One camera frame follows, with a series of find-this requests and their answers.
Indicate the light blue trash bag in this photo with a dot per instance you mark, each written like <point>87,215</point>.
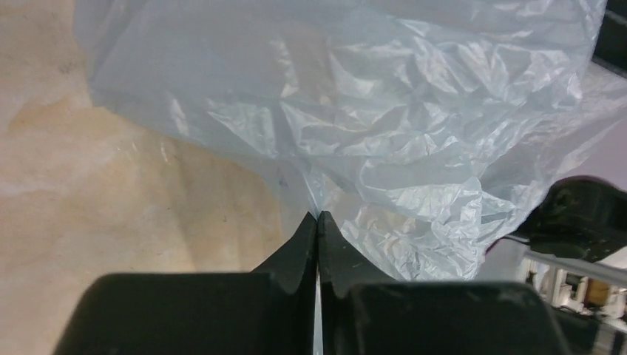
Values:
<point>427,128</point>

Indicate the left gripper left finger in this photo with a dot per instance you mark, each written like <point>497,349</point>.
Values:
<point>269,310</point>

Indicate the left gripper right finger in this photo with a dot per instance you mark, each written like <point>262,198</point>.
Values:
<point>365,311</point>

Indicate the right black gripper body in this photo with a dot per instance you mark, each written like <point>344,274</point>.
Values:
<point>581,217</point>

